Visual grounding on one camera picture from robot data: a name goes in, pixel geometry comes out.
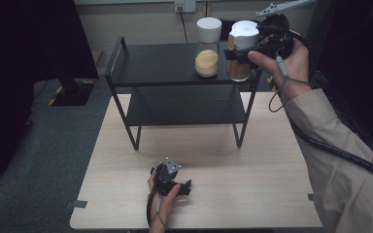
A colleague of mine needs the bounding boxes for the thin grey cable with plug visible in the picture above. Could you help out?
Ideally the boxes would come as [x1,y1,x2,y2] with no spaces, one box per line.
[267,55,311,114]
[151,196,169,231]

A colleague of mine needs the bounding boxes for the dark curtain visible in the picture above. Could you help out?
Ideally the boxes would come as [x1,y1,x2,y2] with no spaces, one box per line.
[0,0,100,183]
[305,0,373,159]

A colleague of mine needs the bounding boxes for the black stand base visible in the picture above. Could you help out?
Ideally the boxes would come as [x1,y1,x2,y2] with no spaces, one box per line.
[48,77,97,107]

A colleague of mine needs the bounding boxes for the black power cable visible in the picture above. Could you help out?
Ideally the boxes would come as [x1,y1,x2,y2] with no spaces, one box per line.
[178,6,189,44]

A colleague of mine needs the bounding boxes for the glass jar of yellow powder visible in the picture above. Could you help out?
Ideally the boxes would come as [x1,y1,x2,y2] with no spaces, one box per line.
[193,17,223,78]

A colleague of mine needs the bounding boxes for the white wall socket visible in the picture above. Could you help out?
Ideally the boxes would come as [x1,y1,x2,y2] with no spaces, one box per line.
[174,0,197,15]

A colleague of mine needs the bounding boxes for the black metal two-tier shelf rack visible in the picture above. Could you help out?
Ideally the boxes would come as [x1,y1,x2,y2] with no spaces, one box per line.
[104,35,263,151]

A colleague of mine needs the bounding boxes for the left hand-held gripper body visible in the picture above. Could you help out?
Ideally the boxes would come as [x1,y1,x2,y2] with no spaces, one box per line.
[153,156,183,197]

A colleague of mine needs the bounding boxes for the person's left hand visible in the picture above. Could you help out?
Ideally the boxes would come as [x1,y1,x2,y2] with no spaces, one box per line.
[147,168,183,233]

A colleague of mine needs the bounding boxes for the thick black spiral-wrapped cable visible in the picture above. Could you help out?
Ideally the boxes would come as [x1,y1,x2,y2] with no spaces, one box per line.
[286,111,373,192]

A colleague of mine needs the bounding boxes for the glass jar of brown powder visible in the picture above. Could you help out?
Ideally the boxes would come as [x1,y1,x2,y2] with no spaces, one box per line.
[226,19,261,83]

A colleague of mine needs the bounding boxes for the person's right hand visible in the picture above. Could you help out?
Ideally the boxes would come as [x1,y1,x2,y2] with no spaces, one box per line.
[247,29,313,102]

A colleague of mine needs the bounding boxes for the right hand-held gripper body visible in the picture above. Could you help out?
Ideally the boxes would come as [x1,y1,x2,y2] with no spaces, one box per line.
[254,0,317,61]

